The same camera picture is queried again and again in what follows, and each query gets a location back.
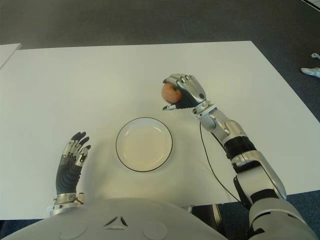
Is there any white side table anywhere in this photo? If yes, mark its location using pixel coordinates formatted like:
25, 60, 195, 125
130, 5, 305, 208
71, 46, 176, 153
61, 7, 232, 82
0, 43, 23, 70

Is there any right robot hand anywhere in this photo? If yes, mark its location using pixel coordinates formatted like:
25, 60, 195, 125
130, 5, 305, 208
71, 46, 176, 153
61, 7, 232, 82
161, 73, 208, 112

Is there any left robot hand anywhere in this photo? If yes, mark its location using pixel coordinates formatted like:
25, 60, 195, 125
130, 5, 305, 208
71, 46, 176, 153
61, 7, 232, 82
55, 131, 92, 195

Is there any white plate with black rim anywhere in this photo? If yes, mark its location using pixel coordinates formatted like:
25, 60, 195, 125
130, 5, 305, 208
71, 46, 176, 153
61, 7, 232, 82
115, 116, 174, 173

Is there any white shoe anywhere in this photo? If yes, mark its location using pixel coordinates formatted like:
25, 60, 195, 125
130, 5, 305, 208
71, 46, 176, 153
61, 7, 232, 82
300, 67, 320, 78

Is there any red apple with sticker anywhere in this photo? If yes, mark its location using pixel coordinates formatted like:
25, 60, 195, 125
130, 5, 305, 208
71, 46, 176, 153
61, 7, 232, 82
161, 83, 183, 105

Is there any grey robot torso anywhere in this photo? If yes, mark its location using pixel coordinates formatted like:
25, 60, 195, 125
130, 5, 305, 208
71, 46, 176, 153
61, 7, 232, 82
0, 197, 251, 240

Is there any thin black cable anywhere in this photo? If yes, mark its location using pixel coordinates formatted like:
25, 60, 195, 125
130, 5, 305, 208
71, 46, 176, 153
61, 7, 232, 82
199, 122, 241, 201

